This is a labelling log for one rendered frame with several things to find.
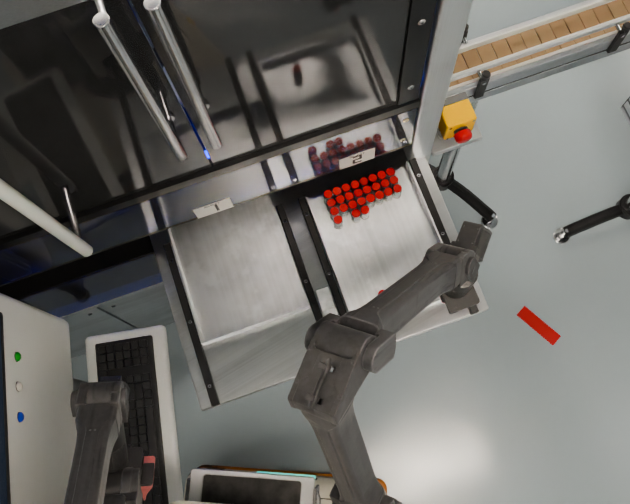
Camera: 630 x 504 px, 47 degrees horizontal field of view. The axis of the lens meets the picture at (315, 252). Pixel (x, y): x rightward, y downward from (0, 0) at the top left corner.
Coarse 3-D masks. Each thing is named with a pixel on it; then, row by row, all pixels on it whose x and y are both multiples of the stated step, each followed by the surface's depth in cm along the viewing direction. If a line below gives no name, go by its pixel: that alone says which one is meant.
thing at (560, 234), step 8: (624, 200) 247; (608, 208) 248; (616, 208) 247; (624, 208) 246; (592, 216) 249; (600, 216) 248; (608, 216) 247; (616, 216) 248; (624, 216) 248; (576, 224) 251; (584, 224) 250; (592, 224) 249; (560, 232) 258; (568, 232) 251; (576, 232) 251; (560, 240) 257; (568, 240) 257
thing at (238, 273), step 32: (192, 224) 174; (224, 224) 173; (256, 224) 173; (192, 256) 172; (224, 256) 171; (256, 256) 171; (288, 256) 171; (192, 288) 170; (224, 288) 169; (256, 288) 169; (288, 288) 169; (224, 320) 167; (256, 320) 167
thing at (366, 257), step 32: (416, 192) 173; (320, 224) 172; (352, 224) 172; (384, 224) 171; (416, 224) 171; (352, 256) 170; (384, 256) 169; (416, 256) 169; (352, 288) 168; (384, 288) 167
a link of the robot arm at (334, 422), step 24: (336, 336) 97; (360, 336) 97; (312, 360) 97; (336, 360) 96; (360, 360) 96; (312, 384) 96; (336, 384) 94; (360, 384) 97; (312, 408) 95; (336, 408) 93; (336, 432) 98; (360, 432) 105; (336, 456) 103; (360, 456) 107; (336, 480) 110; (360, 480) 109
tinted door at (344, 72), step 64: (192, 0) 92; (256, 0) 97; (320, 0) 102; (384, 0) 107; (192, 64) 106; (256, 64) 112; (320, 64) 119; (384, 64) 126; (256, 128) 133; (320, 128) 142
